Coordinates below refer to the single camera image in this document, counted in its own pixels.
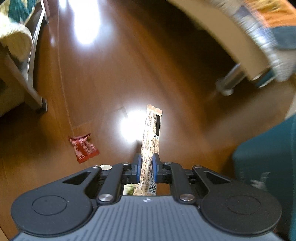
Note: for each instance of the wooden bench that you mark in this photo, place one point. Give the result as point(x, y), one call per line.
point(17, 77)

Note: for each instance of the dark red snack wrapper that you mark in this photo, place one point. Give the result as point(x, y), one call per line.
point(83, 148)

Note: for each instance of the green white zigzag quilt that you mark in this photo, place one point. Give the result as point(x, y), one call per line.
point(14, 34)

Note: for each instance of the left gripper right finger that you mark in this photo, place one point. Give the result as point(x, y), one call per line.
point(174, 175)

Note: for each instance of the bed with orange bedspread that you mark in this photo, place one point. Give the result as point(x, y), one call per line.
point(258, 35)

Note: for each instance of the dark teal trash bin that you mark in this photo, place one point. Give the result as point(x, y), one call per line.
point(267, 162)

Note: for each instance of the beige snack bar wrapper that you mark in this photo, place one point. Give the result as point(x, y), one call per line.
point(150, 145)

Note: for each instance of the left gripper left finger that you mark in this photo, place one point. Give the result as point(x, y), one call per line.
point(137, 162)

